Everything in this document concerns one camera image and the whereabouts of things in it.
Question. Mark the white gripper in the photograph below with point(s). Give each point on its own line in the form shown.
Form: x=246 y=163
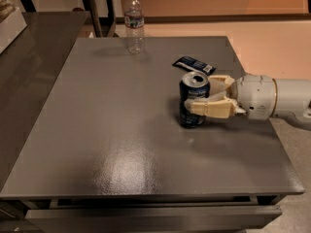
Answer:
x=257 y=96

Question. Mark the blue pepsi can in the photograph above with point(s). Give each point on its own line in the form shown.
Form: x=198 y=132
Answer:
x=192 y=85

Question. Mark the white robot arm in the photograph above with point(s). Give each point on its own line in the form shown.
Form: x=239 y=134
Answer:
x=293 y=102

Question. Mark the dark blue snack packet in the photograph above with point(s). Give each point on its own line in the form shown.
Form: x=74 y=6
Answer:
x=191 y=64

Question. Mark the clear plastic water bottle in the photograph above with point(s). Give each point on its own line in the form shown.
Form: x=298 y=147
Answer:
x=134 y=26

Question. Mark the grey drawer front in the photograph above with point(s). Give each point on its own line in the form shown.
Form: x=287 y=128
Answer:
x=221 y=219

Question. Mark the dark side table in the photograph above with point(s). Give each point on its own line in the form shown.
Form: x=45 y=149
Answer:
x=28 y=70

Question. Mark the white box on side table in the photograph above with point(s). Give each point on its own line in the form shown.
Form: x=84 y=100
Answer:
x=12 y=23

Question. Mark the black metal frame legs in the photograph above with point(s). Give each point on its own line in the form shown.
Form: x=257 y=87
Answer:
x=102 y=13

